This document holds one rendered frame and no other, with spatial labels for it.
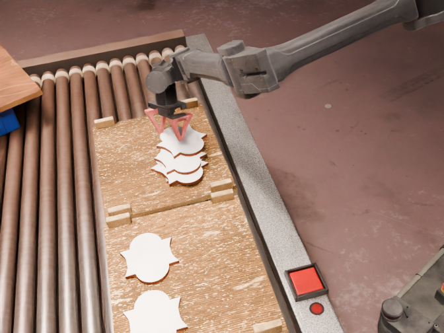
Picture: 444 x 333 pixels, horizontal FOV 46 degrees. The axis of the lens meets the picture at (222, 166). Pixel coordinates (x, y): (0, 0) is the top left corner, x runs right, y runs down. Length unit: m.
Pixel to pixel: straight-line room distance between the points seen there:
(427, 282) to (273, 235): 0.94
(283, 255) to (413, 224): 1.42
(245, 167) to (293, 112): 1.74
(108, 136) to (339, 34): 0.86
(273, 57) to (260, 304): 0.52
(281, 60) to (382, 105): 2.34
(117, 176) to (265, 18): 2.90
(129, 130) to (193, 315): 0.69
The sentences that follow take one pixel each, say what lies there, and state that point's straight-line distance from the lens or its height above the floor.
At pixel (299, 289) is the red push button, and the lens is 1.18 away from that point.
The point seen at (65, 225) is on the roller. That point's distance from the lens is 1.42.
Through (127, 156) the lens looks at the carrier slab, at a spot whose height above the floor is 0.94.
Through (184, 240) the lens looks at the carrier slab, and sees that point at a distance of 1.27.
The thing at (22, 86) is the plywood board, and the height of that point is 1.04.
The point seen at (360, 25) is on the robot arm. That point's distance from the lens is 1.03.
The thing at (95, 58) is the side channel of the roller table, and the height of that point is 0.93.
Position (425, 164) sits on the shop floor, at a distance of 2.91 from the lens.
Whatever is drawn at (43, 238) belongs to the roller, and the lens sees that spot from 1.41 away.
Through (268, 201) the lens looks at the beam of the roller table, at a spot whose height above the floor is 0.92.
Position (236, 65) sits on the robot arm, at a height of 1.38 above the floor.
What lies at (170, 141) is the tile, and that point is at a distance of 1.48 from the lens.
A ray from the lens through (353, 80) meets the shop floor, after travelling 3.47.
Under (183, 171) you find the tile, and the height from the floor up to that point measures 0.97.
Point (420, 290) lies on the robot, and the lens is 2.08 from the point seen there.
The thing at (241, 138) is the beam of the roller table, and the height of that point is 0.91.
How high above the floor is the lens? 1.91
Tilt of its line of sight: 42 degrees down
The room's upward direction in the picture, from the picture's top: 6 degrees counter-clockwise
